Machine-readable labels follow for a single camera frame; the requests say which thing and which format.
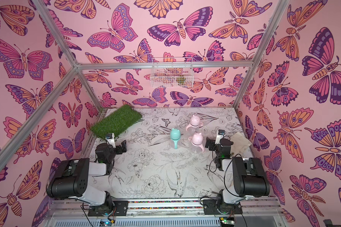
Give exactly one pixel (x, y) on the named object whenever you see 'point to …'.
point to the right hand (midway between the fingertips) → (216, 137)
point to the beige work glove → (240, 144)
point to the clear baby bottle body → (192, 129)
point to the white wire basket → (172, 72)
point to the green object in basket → (180, 81)
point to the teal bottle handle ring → (175, 143)
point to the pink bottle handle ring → (201, 146)
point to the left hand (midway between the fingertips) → (120, 139)
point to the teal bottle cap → (175, 134)
